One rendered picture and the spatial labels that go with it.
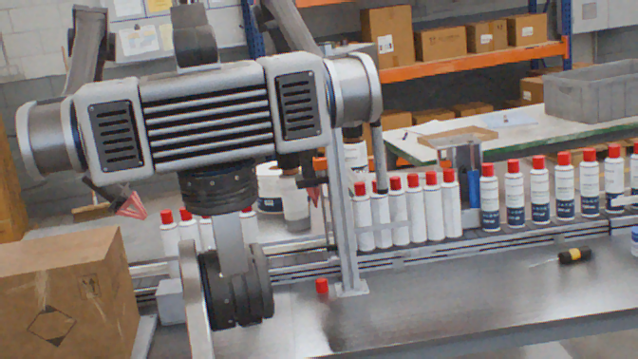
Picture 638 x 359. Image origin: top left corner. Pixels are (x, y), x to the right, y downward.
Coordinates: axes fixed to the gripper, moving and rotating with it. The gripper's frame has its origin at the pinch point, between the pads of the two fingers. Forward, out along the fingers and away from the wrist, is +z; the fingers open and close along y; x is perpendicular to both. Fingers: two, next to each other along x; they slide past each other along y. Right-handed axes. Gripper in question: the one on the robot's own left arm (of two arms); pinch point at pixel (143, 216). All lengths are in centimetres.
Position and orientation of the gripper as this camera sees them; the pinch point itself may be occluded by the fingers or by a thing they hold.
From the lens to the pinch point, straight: 194.5
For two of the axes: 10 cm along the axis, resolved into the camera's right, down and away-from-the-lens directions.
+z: 7.3, 6.3, 2.5
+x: -6.7, 7.2, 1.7
